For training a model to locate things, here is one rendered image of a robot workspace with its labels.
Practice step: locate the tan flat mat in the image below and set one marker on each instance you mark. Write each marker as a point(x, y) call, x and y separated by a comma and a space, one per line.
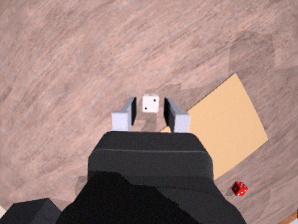
point(227, 124)

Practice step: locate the white die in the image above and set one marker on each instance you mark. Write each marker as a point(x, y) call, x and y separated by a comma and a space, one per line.
point(150, 102)

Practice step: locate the red die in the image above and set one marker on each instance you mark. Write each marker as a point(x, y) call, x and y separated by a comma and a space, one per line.
point(239, 188)

